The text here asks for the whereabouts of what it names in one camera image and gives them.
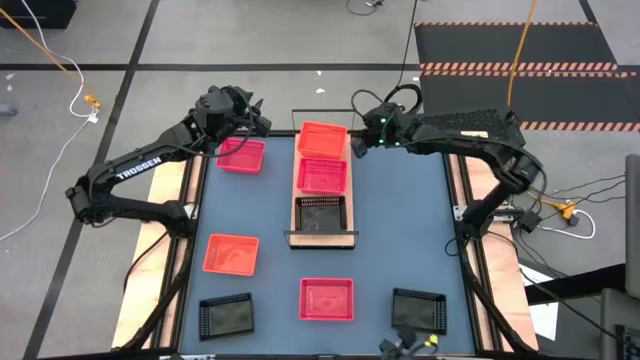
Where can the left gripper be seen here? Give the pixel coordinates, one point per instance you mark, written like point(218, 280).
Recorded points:
point(225, 112)

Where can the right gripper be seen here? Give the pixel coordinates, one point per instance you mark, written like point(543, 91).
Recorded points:
point(384, 125)

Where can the orange plastic slotted basket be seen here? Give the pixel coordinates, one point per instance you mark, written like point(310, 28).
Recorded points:
point(322, 140)
point(230, 255)

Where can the red plastic slotted basket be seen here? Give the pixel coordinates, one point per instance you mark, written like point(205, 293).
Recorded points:
point(322, 176)
point(240, 157)
point(326, 300)

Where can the black plastic slotted basket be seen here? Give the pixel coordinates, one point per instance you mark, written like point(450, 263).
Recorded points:
point(419, 311)
point(320, 215)
point(226, 316)

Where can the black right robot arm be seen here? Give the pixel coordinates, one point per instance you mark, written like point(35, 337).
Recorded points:
point(440, 136)

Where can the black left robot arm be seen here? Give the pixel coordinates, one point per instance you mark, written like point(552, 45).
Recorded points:
point(140, 167)

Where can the black perforated metal case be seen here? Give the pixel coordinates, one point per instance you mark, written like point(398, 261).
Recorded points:
point(465, 120)

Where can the black floor mat orange stripes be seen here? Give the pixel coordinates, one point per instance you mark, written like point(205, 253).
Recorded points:
point(500, 45)
point(475, 92)

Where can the black power adapter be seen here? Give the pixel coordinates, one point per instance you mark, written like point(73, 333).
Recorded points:
point(530, 221)

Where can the light wooden side board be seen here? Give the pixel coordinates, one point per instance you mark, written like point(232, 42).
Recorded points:
point(150, 280)
point(507, 280)

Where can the black device with yellow tag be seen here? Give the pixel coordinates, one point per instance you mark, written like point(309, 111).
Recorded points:
point(400, 345)

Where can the orange power strip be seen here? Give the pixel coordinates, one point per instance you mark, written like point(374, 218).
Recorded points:
point(566, 209)

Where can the black box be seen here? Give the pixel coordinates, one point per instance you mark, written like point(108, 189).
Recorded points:
point(35, 12)

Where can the white paper sheet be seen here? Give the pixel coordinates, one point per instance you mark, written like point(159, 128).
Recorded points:
point(545, 320)

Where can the small grey object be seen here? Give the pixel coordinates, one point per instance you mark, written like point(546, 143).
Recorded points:
point(7, 110)

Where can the black angled panel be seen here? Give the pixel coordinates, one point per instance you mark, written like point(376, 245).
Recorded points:
point(575, 285)

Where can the grey furniture piece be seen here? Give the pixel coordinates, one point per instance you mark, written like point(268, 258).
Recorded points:
point(620, 310)

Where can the wooden shelf with black frame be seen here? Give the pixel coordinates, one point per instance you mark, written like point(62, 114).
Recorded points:
point(320, 240)

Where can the black metal table frame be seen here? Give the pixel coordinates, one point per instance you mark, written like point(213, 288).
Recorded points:
point(186, 280)

